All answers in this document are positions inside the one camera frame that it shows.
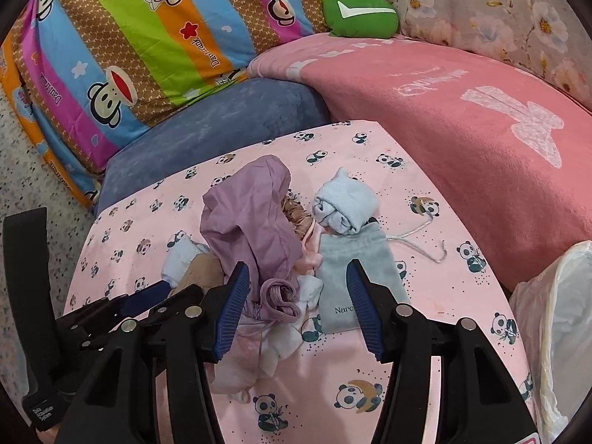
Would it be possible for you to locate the pink tie-dye garment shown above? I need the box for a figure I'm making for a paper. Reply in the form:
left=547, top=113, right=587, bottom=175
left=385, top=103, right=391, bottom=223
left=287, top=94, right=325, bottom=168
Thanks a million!
left=210, top=319, right=269, bottom=403

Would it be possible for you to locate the light blue rolled sock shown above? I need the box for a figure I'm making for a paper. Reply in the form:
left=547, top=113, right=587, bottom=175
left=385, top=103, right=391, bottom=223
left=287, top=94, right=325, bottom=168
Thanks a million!
left=313, top=166, right=380, bottom=236

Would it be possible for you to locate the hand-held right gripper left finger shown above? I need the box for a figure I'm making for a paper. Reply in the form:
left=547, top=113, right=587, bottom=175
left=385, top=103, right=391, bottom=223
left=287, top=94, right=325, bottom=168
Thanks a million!
left=58, top=261, right=253, bottom=444

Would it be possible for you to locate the beige cloth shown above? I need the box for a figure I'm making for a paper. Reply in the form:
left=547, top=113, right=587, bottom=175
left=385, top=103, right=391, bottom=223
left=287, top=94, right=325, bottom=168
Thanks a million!
left=171, top=254, right=227, bottom=297

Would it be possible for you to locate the purple garment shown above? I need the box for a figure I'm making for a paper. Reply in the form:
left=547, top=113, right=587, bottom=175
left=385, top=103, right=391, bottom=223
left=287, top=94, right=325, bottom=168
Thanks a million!
left=200, top=156, right=303, bottom=329

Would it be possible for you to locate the pale blue-white sock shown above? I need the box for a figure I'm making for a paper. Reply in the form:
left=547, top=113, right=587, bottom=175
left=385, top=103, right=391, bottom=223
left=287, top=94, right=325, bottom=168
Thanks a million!
left=161, top=236, right=209, bottom=287

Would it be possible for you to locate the colourful monkey print pillow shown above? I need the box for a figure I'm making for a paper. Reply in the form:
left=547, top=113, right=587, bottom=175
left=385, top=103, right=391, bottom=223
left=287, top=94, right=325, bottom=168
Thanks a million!
left=0, top=0, right=334, bottom=209

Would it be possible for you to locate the grey drawstring pouch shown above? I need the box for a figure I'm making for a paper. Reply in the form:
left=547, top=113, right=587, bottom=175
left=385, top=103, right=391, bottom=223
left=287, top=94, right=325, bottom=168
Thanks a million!
left=317, top=219, right=448, bottom=334

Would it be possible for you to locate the white sock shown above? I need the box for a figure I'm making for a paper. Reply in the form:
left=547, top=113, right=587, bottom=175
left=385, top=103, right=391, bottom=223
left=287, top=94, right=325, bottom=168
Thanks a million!
left=259, top=277, right=324, bottom=375

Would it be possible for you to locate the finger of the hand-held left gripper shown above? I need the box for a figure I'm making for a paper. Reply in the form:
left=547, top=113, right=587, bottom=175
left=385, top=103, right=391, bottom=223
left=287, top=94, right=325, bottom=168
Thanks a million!
left=58, top=307, right=139, bottom=351
left=90, top=281, right=172, bottom=322

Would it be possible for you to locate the white plastic-lined bin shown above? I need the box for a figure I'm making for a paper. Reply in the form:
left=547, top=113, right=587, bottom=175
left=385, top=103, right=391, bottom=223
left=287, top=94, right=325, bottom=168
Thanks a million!
left=509, top=240, right=592, bottom=444

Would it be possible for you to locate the floral beige pillow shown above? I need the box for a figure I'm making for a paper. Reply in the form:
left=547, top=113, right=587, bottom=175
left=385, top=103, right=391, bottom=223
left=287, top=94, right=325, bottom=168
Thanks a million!
left=319, top=0, right=592, bottom=112

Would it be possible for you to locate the green plush cushion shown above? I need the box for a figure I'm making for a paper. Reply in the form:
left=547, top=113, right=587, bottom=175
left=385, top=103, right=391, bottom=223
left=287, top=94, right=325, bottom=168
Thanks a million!
left=323, top=0, right=401, bottom=38

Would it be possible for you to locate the blue-grey cushion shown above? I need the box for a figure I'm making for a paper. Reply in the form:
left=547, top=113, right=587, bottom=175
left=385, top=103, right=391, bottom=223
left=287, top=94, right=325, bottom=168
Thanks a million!
left=95, top=78, right=331, bottom=216

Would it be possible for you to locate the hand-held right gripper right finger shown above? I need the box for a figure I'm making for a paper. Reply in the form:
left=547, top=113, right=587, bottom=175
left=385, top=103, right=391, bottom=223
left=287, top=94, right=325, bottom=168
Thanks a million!
left=344, top=259, right=539, bottom=444

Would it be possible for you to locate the beige satin scrunchie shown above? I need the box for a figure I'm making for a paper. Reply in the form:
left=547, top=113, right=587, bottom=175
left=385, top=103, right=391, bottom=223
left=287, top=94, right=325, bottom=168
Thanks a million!
left=282, top=194, right=320, bottom=241

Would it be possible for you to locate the pink fleece blanket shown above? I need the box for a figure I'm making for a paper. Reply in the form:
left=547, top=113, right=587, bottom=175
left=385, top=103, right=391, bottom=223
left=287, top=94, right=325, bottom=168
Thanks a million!
left=247, top=32, right=592, bottom=292

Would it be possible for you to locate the pink panda print cloth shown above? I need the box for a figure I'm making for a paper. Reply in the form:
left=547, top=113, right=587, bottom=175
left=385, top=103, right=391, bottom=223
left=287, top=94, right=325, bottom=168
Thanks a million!
left=62, top=120, right=542, bottom=444

